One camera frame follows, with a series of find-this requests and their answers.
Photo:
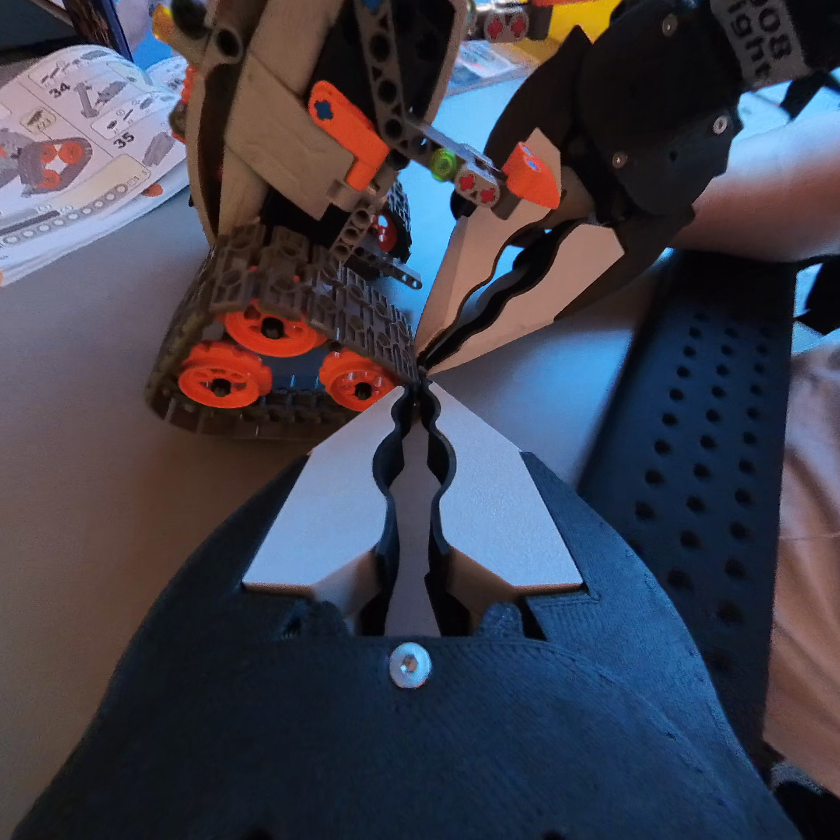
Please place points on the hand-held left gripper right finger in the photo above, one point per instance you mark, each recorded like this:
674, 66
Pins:
512, 525

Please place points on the white instruction booklet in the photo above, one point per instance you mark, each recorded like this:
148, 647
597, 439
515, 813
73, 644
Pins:
79, 164

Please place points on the grey orange tracked toy robot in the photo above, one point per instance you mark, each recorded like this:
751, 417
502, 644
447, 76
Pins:
282, 164

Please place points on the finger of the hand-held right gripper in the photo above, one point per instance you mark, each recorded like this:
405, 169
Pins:
558, 282
472, 262

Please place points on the yellow plastic box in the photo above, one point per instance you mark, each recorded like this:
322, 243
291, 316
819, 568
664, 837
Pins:
577, 19

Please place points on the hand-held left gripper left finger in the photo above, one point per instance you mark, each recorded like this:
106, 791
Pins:
315, 525

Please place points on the grey desk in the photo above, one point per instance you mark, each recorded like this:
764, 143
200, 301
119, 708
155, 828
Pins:
98, 459

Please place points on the colourful paper leaflet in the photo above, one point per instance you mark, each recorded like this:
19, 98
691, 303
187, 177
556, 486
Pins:
492, 62

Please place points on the person's right forearm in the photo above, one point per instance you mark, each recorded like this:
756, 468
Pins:
774, 197

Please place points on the dark printed cardboard box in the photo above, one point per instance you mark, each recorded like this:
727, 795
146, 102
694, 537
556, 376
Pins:
105, 26

